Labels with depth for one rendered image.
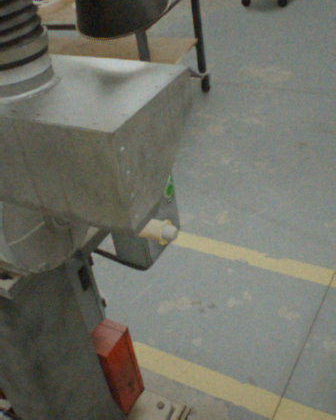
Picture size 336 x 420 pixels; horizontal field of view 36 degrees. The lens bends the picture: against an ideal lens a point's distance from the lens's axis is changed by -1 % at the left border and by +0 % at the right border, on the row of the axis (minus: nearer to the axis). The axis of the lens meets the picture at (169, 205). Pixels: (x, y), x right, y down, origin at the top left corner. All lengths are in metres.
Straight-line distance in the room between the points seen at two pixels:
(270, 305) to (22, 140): 1.87
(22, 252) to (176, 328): 1.49
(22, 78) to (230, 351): 1.74
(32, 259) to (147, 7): 0.46
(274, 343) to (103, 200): 1.71
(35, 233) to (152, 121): 0.38
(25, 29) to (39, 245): 0.41
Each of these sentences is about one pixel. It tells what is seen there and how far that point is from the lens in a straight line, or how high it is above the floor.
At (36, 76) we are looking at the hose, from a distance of 0.67.
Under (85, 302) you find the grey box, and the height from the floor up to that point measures 0.77.
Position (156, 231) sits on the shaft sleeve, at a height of 1.26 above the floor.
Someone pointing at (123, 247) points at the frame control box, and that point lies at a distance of 1.26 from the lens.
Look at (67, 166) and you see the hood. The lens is 0.61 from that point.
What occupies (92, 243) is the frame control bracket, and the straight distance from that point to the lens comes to 1.21.
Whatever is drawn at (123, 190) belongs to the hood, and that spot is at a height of 1.46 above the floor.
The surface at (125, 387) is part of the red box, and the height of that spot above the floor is 0.43.
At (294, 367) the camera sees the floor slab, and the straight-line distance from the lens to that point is 2.19.
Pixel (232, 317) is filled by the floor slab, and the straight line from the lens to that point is 2.34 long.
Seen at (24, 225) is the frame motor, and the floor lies 1.27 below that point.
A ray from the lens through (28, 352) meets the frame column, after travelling 1.27.
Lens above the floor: 1.78
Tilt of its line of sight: 37 degrees down
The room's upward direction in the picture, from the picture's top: 10 degrees counter-clockwise
